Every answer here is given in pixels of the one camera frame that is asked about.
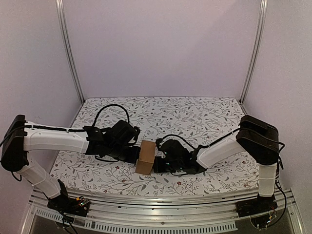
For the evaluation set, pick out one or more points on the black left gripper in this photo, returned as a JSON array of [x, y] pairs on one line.
[[135, 156]]

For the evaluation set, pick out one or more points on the brown cardboard box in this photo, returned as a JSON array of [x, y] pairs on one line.
[[146, 158]]

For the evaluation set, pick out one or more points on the floral patterned table mat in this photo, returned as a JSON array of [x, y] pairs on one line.
[[192, 121]]

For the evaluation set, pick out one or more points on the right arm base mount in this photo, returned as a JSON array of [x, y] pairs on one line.
[[255, 206]]

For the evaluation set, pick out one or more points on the left aluminium frame post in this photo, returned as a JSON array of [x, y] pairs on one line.
[[68, 49]]

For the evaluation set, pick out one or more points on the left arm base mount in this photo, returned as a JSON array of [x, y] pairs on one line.
[[64, 204]]

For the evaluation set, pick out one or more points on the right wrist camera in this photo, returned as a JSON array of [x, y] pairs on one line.
[[158, 144]]

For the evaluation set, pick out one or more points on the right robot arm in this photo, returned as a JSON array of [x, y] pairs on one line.
[[259, 139]]

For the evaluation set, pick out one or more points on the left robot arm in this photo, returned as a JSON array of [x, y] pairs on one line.
[[117, 142]]

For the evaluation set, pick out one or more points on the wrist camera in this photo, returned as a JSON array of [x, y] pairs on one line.
[[137, 132], [158, 144]]

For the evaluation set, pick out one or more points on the aluminium frame post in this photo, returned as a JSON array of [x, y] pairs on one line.
[[256, 47], [68, 49]]

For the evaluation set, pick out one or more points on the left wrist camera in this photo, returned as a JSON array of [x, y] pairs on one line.
[[137, 132]]

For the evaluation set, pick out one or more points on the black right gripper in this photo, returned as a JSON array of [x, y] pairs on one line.
[[159, 165]]

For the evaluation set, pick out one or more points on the aluminium front rail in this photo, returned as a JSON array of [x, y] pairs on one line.
[[199, 214]]

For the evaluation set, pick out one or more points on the right aluminium frame post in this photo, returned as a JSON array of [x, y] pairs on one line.
[[256, 47]]

